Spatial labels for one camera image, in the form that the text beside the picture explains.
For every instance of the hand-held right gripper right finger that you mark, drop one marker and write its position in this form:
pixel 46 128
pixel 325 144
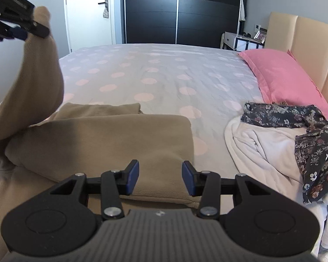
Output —
pixel 188 177

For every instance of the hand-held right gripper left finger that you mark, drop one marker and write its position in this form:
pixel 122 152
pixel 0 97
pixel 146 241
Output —
pixel 133 176

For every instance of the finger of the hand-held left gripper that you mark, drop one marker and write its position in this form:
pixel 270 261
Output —
pixel 39 29
pixel 19 34

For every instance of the beige fleece hoodie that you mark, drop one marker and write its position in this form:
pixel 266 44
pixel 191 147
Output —
pixel 98 139

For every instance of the white door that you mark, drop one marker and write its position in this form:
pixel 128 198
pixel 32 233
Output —
pixel 82 19

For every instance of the small hanging pouch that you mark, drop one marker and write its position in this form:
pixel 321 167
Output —
pixel 106 13

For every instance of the white fleece garment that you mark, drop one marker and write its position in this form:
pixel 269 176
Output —
pixel 262 147

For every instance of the bed with polka dot sheet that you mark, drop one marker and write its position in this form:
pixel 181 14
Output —
pixel 153 71

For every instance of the black sliding wardrobe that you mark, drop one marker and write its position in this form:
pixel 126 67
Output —
pixel 153 19

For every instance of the dark floral garment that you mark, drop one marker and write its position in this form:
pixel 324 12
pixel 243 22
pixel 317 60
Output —
pixel 317 152

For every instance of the pink pillow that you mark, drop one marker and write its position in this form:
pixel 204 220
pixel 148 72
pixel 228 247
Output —
pixel 284 79

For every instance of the white nightstand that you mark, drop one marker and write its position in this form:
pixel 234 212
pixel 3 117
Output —
pixel 229 39

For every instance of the small black gadget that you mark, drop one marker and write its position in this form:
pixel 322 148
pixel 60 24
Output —
pixel 247 34

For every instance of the white hanging garment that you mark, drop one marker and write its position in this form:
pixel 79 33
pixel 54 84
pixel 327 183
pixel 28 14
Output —
pixel 242 8

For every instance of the beige padded headboard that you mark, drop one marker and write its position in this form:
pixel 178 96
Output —
pixel 317 49

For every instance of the photo frame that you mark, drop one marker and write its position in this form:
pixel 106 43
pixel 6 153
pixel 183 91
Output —
pixel 258 35

